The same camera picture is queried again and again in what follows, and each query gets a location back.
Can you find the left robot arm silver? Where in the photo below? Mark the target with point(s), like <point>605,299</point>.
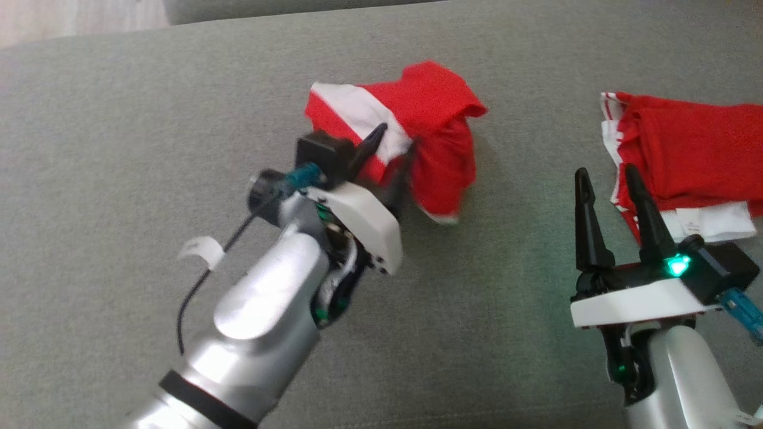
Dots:
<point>262,310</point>

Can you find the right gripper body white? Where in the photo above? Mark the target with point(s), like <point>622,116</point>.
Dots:
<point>632,301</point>

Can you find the red basketball jersey white sleeves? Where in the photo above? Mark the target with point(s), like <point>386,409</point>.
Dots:
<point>697,149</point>

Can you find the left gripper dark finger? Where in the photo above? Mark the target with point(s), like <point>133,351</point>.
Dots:
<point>368,149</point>
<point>400,179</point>

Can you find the red shorts white stripe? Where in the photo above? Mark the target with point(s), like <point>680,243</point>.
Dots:
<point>429,101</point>

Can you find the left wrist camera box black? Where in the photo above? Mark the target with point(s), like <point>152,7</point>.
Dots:
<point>325,156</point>

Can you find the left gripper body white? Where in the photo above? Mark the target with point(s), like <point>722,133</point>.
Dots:
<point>369,223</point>

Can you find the large grey sofa seat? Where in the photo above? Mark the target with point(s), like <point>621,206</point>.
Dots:
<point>477,333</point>

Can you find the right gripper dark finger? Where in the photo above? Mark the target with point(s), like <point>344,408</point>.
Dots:
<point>590,232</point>
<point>650,220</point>

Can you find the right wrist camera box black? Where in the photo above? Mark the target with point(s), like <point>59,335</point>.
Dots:
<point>715,268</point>

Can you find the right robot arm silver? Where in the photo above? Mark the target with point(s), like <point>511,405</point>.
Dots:
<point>685,381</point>

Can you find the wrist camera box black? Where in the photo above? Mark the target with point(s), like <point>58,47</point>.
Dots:
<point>325,156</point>
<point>715,268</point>

